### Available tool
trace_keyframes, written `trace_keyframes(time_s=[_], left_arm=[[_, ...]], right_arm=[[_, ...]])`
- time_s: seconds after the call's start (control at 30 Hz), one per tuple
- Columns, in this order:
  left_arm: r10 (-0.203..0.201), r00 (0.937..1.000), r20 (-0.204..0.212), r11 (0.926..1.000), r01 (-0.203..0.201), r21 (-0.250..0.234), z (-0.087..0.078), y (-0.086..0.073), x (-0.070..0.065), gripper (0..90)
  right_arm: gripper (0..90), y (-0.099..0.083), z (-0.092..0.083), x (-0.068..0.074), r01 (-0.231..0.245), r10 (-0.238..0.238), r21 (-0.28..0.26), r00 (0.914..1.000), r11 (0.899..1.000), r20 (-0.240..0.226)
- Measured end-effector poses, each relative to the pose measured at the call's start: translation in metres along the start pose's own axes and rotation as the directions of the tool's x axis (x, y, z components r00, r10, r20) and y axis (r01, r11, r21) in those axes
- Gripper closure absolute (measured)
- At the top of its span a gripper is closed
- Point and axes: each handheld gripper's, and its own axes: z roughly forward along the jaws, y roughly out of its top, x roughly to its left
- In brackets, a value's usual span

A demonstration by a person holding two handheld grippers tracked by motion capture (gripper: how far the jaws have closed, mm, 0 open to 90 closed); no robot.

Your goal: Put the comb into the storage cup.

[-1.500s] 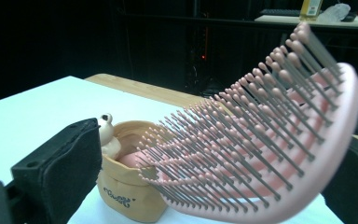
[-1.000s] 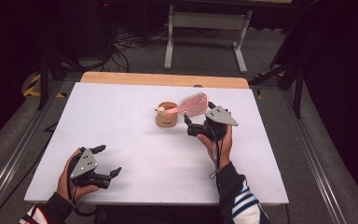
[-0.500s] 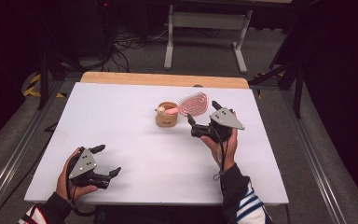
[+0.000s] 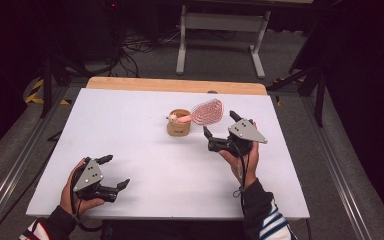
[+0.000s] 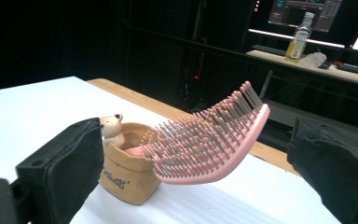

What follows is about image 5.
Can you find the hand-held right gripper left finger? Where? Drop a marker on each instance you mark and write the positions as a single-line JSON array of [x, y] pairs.
[[65, 168]]

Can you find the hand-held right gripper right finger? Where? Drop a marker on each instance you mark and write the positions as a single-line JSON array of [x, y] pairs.
[[338, 168]]

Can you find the tan holder with bear figure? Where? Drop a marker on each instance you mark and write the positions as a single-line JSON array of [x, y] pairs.
[[127, 180]]

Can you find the pink hairbrush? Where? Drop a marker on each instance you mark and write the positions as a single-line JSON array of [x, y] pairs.
[[217, 168]]

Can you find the black keyboard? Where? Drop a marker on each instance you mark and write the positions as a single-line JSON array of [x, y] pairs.
[[357, 70], [268, 49]]

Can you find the black computer mouse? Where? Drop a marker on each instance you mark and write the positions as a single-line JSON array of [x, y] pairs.
[[324, 64]]

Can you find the clear plastic bag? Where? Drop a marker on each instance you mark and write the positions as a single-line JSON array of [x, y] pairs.
[[313, 59]]

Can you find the clear bottle with yellow liquid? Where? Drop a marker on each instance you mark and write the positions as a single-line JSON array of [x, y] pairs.
[[299, 40]]

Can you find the desk with grey metal frame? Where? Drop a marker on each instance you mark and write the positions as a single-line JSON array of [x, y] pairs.
[[348, 74]]

